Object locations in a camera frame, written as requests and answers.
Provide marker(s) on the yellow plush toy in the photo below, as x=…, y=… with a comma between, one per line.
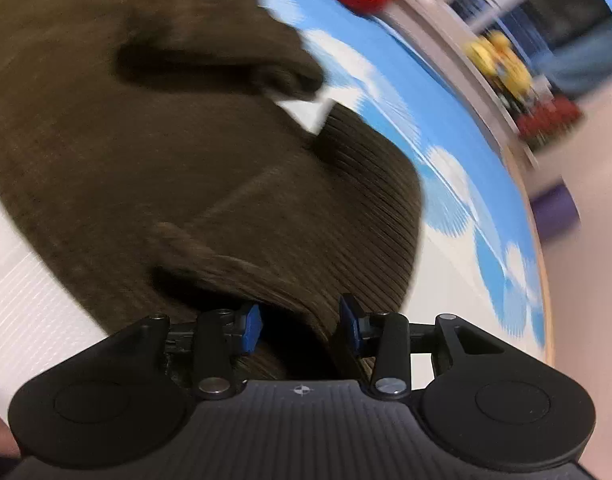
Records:
x=494, y=57

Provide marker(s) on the white window sill ledge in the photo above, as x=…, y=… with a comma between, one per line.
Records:
x=439, y=35

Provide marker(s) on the purple box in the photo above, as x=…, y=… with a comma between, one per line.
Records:
x=554, y=211

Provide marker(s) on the blue white patterned bed sheet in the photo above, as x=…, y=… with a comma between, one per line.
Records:
x=477, y=258

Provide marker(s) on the dark brown corduroy pants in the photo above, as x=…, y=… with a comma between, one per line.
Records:
x=144, y=157

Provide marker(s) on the red brown plush toy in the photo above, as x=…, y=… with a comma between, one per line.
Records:
x=548, y=121

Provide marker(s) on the blue curtain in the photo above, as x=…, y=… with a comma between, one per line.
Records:
x=583, y=65

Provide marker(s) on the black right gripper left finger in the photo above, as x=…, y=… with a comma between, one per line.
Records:
x=220, y=338

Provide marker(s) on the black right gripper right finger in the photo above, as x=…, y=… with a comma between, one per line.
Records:
x=379, y=346

